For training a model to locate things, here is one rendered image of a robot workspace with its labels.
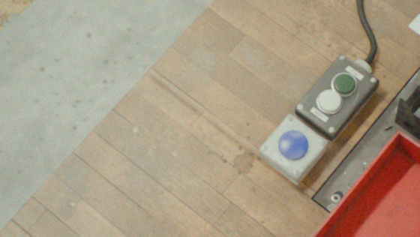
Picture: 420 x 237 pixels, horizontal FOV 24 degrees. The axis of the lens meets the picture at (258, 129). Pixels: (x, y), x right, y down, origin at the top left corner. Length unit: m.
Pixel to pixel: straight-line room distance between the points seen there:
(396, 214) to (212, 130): 0.28
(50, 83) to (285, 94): 1.15
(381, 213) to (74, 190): 0.41
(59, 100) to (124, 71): 0.17
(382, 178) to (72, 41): 1.30
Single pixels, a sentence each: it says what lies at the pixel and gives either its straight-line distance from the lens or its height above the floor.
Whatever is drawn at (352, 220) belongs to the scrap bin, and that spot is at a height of 0.91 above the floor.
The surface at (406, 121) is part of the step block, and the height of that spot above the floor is 0.92.
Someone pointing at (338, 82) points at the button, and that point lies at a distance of 1.32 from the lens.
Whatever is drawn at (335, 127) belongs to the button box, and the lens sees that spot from 1.31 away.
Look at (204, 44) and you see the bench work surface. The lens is 1.40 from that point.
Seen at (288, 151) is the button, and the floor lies 0.94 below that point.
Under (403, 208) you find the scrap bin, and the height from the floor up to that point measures 0.91.
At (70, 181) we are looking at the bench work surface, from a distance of 1.35.
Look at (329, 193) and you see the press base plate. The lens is 1.31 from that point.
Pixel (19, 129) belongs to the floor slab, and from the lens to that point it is 2.40.
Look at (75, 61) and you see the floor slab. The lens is 2.44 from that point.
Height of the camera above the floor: 2.15
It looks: 69 degrees down
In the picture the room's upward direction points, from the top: 8 degrees counter-clockwise
